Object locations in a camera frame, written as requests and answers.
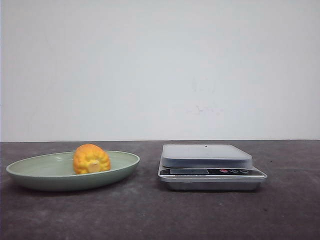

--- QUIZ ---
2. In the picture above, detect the yellow corn cob piece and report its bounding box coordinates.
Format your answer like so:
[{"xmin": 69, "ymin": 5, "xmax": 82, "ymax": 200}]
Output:
[{"xmin": 73, "ymin": 144, "xmax": 111, "ymax": 174}]

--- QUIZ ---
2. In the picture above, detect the silver digital kitchen scale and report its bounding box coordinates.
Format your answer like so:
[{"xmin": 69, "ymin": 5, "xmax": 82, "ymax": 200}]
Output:
[{"xmin": 158, "ymin": 144, "xmax": 268, "ymax": 191}]

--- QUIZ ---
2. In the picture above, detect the green plate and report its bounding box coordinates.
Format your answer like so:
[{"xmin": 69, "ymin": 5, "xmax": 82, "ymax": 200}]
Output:
[{"xmin": 6, "ymin": 150, "xmax": 140, "ymax": 192}]

